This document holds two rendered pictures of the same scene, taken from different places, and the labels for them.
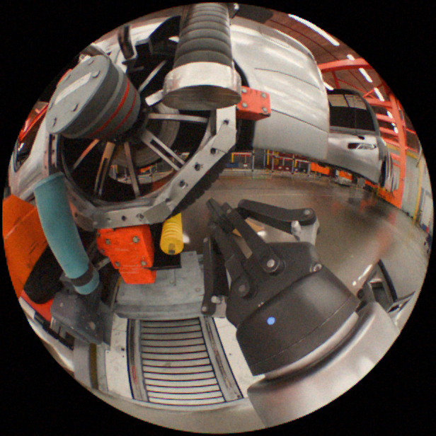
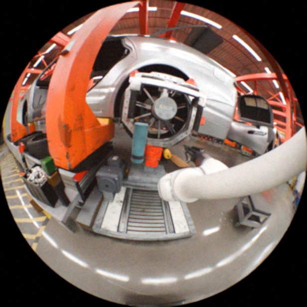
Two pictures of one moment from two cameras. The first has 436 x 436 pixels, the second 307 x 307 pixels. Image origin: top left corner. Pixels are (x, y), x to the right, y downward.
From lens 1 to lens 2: 0.44 m
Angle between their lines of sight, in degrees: 7
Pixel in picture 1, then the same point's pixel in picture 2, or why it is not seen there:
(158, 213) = (169, 145)
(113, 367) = (111, 212)
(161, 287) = (150, 174)
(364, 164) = (255, 143)
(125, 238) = (156, 149)
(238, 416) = (169, 251)
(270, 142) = (202, 130)
